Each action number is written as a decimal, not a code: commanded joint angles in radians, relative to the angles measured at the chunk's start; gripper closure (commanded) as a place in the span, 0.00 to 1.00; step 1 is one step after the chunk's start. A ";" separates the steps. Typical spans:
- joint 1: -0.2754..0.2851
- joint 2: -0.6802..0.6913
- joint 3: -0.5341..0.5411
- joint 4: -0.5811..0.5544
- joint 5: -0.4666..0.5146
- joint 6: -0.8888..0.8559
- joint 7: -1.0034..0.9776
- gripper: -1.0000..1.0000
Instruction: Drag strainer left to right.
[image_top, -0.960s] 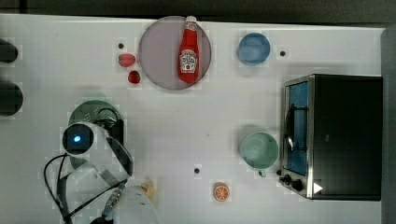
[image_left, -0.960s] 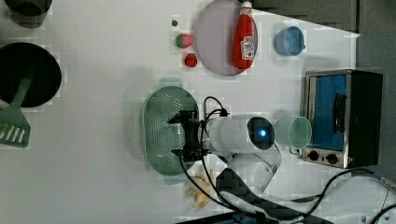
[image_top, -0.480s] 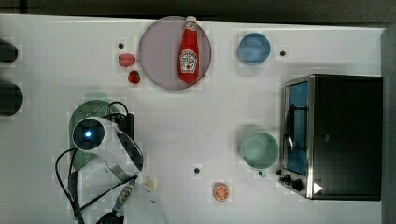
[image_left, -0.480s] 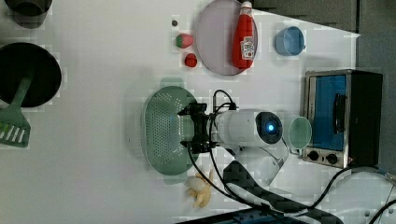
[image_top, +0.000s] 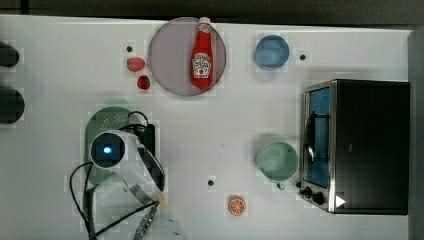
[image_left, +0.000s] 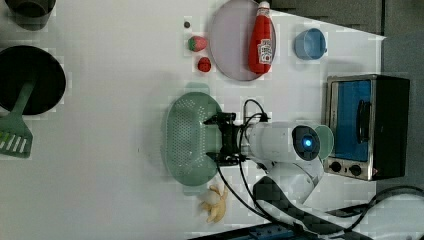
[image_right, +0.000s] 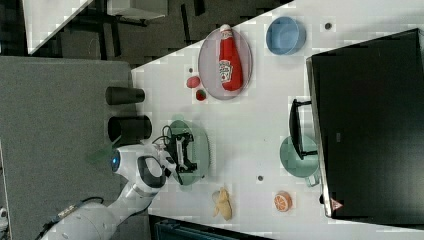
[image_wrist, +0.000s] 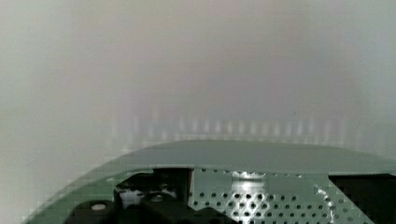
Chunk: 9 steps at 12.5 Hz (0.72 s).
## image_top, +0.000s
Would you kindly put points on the orange slice toy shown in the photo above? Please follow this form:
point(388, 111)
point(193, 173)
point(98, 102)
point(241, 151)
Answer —
point(236, 205)

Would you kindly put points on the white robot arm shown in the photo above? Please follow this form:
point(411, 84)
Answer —
point(133, 180)

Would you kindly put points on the red ketchup bottle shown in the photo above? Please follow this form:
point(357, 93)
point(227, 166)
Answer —
point(201, 63)

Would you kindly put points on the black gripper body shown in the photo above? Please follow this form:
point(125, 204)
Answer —
point(146, 135)

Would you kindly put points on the red strawberry toy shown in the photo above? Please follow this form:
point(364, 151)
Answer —
point(143, 82)

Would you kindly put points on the grey round plate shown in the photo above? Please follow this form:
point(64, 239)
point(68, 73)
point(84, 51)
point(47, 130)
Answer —
point(169, 53)

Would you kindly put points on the green oval strainer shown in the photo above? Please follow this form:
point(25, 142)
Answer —
point(106, 123)

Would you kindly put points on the blue bowl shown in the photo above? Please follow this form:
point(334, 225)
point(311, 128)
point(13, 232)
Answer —
point(271, 52)

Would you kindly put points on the black toaster oven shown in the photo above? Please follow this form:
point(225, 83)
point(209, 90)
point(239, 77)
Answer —
point(355, 147)

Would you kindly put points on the black cylinder upper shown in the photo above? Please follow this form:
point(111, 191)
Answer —
point(9, 56)

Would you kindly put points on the black cylinder lower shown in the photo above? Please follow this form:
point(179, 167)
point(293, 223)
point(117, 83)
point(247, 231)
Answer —
point(12, 105)

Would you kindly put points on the green mug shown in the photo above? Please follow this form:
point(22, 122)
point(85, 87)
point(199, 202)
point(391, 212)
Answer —
point(278, 161)

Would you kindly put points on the black cylinder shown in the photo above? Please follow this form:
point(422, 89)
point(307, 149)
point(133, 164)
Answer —
point(9, 56)
point(12, 105)

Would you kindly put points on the pink strawberry toy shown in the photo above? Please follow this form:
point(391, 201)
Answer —
point(135, 64)

